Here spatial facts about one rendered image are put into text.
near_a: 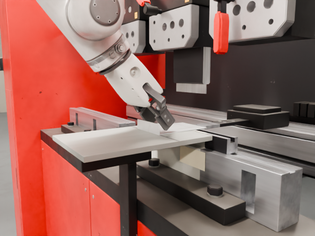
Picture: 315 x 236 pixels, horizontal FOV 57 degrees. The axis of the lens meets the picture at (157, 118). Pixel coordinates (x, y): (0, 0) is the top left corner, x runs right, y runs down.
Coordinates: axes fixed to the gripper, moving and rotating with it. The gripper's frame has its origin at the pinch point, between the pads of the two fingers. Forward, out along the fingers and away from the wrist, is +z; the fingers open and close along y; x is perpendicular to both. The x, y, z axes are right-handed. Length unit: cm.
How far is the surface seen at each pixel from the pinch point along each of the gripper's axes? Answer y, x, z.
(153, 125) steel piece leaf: -1.9, 2.5, -0.7
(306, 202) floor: 75, -93, 212
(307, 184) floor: 97, -125, 239
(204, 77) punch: -6.2, -11.2, -1.9
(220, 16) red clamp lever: -17.2, -11.8, -13.7
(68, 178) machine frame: 44, 22, 15
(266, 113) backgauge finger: -6.4, -21.4, 18.6
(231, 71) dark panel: 32, -51, 29
